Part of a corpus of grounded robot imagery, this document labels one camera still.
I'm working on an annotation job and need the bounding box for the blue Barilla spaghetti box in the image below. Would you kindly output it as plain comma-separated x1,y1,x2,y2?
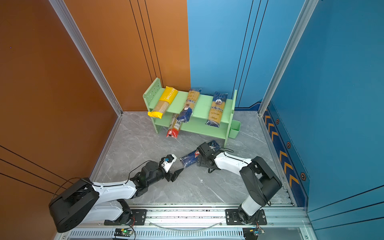
180,140,221,168

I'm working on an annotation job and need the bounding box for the red spaghetti bag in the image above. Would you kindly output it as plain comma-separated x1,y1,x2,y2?
167,114,182,139

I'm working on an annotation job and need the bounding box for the yellow blue spaghetti bag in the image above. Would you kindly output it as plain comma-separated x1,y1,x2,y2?
177,89,202,123

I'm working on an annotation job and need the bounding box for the blue yellow pasta bag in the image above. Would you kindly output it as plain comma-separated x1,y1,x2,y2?
206,92,228,128

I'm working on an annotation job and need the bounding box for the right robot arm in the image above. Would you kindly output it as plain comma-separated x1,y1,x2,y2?
197,143,282,225

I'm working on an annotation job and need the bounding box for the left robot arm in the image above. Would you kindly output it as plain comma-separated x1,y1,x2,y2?
49,157,183,233

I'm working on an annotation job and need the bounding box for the green two-tier shelf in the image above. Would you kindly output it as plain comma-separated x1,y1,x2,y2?
143,78,236,146

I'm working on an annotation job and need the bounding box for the green side cup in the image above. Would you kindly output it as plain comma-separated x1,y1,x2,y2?
229,120,242,139

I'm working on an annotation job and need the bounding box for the left circuit board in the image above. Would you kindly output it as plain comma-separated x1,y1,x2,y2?
114,228,135,240

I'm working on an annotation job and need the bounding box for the circuit board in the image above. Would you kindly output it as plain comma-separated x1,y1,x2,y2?
243,228,265,240
114,228,135,240

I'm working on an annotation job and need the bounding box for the right circuit board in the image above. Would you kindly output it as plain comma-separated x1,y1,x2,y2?
243,228,265,240

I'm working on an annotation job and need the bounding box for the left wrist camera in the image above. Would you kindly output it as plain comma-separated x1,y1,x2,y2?
159,154,177,173

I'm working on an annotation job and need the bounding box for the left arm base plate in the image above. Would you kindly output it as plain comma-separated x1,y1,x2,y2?
104,209,147,226

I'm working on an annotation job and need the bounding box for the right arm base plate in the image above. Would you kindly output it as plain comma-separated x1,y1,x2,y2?
225,209,268,226

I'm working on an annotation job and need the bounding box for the aluminium front rail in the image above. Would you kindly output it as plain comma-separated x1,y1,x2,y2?
55,204,317,240

